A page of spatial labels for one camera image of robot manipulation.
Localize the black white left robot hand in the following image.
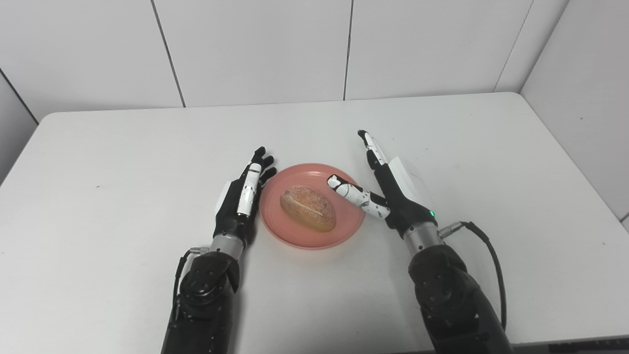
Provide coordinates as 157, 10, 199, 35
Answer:
214, 147, 277, 241

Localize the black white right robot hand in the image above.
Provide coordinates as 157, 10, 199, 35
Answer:
327, 130, 438, 237

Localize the pink round plate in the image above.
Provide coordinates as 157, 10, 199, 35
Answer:
259, 163, 366, 250

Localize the yellow-orange peeled fruit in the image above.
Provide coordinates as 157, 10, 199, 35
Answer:
280, 185, 337, 233

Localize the black table control panel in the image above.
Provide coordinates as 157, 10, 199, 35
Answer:
549, 339, 629, 354

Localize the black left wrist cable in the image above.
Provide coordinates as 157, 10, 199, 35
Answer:
172, 247, 209, 315

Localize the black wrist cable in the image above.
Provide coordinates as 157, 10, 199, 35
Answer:
438, 221, 507, 331
172, 247, 209, 315

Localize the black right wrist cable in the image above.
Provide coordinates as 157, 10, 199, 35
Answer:
438, 221, 507, 331

